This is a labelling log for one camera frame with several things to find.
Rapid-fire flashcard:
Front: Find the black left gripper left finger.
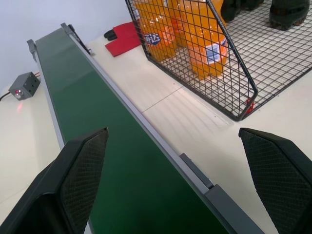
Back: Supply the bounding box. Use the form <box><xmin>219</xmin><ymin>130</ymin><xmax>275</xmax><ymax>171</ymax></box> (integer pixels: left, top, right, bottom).
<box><xmin>0</xmin><ymin>127</ymin><xmax>109</xmax><ymax>234</ymax></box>

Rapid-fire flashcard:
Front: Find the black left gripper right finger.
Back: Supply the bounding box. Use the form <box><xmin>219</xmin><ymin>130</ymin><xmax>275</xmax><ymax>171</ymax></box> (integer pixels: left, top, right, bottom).
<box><xmin>238</xmin><ymin>127</ymin><xmax>312</xmax><ymax>234</ymax></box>

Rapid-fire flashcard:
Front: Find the red object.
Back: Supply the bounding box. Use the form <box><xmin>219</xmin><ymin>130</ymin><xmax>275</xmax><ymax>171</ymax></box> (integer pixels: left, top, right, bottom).
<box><xmin>244</xmin><ymin>97</ymin><xmax>256</xmax><ymax>115</ymax></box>

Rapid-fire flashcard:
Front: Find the grey control box red light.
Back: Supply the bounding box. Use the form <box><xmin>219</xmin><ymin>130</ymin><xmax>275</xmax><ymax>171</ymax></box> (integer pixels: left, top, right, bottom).
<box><xmin>8</xmin><ymin>72</ymin><xmax>41</xmax><ymax>101</ymax></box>

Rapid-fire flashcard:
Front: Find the orange soda bottle white label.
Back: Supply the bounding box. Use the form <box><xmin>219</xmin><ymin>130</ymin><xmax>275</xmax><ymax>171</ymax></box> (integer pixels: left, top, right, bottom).
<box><xmin>181</xmin><ymin>0</ymin><xmax>230</xmax><ymax>81</ymax></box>

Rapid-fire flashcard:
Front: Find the dark cola bottle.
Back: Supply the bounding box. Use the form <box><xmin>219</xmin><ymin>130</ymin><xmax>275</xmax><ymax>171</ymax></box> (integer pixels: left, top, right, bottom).
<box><xmin>220</xmin><ymin>0</ymin><xmax>265</xmax><ymax>24</ymax></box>
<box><xmin>269</xmin><ymin>0</ymin><xmax>309</xmax><ymax>31</ymax></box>

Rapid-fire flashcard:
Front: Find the black rounded object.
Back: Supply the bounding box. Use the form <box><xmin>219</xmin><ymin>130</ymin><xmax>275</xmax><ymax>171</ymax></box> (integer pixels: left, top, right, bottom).
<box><xmin>103</xmin><ymin>28</ymin><xmax>119</xmax><ymax>42</ymax></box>

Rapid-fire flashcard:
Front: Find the red cloth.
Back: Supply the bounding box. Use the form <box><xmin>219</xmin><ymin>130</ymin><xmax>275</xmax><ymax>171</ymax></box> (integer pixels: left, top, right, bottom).
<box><xmin>104</xmin><ymin>20</ymin><xmax>142</xmax><ymax>58</ymax></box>

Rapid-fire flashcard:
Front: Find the orange soda bottle blue logo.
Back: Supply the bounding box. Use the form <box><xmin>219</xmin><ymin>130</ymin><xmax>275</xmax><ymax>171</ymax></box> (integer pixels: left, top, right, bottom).
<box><xmin>133</xmin><ymin>0</ymin><xmax>178</xmax><ymax>63</ymax></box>

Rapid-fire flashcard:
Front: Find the green conveyor belt grey frame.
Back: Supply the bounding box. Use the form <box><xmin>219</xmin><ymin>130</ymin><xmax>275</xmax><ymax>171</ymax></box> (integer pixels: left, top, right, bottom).
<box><xmin>26</xmin><ymin>22</ymin><xmax>267</xmax><ymax>234</ymax></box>

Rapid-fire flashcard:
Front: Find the black wire basket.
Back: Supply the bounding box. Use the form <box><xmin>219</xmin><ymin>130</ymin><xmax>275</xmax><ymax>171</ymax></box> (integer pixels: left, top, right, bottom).
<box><xmin>124</xmin><ymin>0</ymin><xmax>312</xmax><ymax>122</ymax></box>

